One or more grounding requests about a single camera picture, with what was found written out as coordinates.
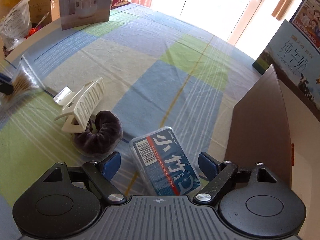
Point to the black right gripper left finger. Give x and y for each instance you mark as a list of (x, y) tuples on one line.
[(100, 174)]

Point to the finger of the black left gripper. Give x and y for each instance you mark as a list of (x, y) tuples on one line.
[(6, 87)]

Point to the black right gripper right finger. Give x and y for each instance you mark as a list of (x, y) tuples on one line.
[(221, 176)]

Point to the cotton swabs bag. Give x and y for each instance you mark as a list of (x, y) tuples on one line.
[(24, 79)]

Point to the dark purple velvet scrunchie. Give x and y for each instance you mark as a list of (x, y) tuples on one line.
[(100, 137)]

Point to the cream hair claw clip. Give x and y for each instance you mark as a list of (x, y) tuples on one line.
[(77, 107)]

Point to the red snack packet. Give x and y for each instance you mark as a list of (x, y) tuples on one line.
[(292, 154)]

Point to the brown cardboard sorting box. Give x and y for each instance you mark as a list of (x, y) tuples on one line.
[(272, 115)]

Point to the clear plastic bag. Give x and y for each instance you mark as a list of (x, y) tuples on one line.
[(16, 25)]

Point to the brown cardboard carton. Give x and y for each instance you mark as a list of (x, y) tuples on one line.
[(39, 8)]

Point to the plaid tablecloth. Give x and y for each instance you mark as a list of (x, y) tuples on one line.
[(158, 71)]

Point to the white humidifier box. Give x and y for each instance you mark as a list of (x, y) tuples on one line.
[(75, 13)]

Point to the blue milk carton box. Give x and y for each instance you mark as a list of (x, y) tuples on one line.
[(290, 52)]

